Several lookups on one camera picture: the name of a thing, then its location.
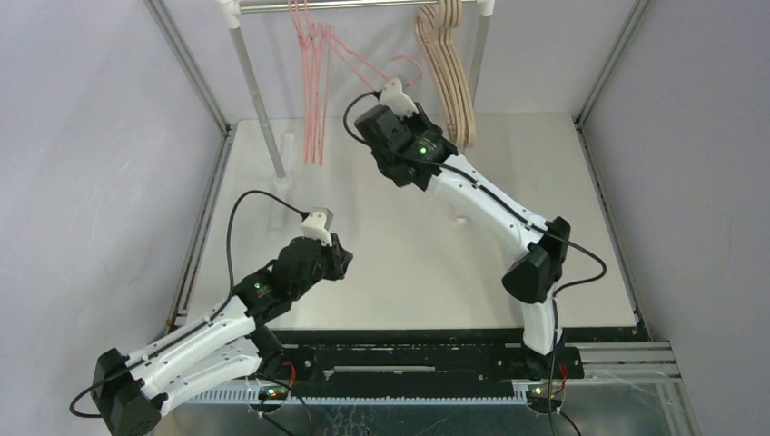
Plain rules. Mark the left circuit board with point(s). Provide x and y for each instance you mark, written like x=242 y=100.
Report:
x=273 y=393

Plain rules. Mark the aluminium frame post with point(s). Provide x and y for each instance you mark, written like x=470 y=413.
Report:
x=165 y=23
x=625 y=38

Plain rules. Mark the beige plastic hanger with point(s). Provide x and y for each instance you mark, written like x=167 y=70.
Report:
x=434 y=25
x=466 y=78
x=458 y=78

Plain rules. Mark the right circuit board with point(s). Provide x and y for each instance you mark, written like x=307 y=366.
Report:
x=539 y=393

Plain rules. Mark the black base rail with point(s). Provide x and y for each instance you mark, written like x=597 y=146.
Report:
x=415 y=364

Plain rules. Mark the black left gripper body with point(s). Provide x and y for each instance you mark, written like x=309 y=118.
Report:
x=328 y=267

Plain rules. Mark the left aluminium frame post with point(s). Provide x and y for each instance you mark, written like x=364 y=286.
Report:
x=165 y=23

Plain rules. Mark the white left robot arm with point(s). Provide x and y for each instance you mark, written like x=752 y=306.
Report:
x=135 y=390

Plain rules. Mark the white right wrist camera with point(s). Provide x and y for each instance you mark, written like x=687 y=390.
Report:
x=392 y=95

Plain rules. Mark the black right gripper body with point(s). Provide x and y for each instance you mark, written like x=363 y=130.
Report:
x=373 y=127

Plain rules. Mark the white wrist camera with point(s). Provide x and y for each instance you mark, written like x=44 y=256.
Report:
x=392 y=95
x=316 y=225

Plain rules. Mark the circuit board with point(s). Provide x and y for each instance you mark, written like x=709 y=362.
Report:
x=273 y=393
x=539 y=393

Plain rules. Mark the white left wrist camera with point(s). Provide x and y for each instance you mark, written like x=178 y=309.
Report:
x=316 y=225

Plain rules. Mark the right aluminium frame post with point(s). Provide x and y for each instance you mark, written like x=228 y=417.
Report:
x=625 y=38

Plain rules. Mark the pink wire hanger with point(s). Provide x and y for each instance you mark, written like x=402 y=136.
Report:
x=305 y=42
x=324 y=75
x=356 y=62
x=316 y=63

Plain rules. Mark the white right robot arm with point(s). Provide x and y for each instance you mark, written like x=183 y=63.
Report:
x=536 y=247

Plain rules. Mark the metal clothes rack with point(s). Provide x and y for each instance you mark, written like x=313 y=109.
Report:
x=467 y=84

